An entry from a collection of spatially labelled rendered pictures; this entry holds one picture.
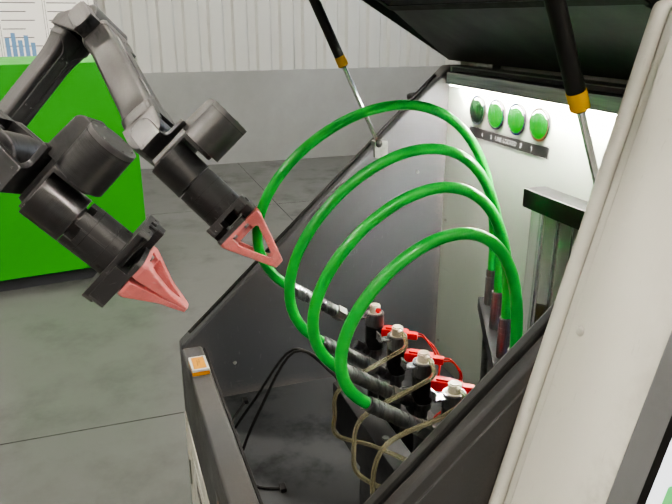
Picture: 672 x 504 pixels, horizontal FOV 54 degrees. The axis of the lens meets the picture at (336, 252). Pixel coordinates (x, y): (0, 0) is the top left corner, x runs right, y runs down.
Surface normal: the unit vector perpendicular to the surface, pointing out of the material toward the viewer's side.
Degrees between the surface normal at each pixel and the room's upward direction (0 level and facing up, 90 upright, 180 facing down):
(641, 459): 76
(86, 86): 90
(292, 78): 90
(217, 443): 0
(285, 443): 0
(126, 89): 45
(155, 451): 0
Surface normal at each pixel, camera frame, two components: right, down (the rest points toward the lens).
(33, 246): 0.45, 0.29
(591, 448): -0.91, -0.11
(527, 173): -0.94, 0.11
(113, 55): -0.43, -0.48
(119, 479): 0.00, -0.94
